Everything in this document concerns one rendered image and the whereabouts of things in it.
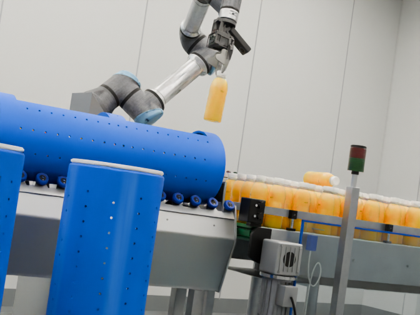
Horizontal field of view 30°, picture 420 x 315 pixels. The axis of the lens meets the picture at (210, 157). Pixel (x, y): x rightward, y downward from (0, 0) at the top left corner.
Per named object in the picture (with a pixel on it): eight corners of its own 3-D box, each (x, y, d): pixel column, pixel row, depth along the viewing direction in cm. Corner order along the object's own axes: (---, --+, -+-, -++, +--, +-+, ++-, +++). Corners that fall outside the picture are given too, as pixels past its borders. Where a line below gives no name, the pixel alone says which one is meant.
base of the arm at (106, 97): (74, 94, 330) (91, 81, 334) (93, 124, 335) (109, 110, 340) (91, 92, 318) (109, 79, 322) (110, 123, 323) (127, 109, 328)
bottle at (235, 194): (246, 224, 317) (253, 179, 318) (230, 222, 314) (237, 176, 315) (239, 222, 323) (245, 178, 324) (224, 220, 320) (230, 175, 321)
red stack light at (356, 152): (345, 157, 301) (346, 147, 301) (357, 159, 304) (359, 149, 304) (355, 157, 296) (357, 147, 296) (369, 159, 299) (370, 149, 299)
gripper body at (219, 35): (205, 48, 303) (211, 20, 306) (224, 56, 307) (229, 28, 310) (214, 44, 296) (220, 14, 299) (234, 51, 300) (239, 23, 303)
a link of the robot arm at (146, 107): (117, 111, 336) (201, 44, 361) (142, 135, 335) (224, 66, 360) (122, 99, 326) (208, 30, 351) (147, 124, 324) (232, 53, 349)
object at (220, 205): (204, 210, 314) (209, 179, 315) (210, 211, 316) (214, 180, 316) (217, 212, 306) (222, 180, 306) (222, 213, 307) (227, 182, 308)
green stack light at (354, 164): (343, 169, 301) (345, 157, 301) (355, 172, 304) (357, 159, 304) (354, 170, 295) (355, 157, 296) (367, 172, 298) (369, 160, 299)
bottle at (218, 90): (199, 120, 302) (209, 72, 302) (215, 124, 305) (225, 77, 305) (207, 120, 295) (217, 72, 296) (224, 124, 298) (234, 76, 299)
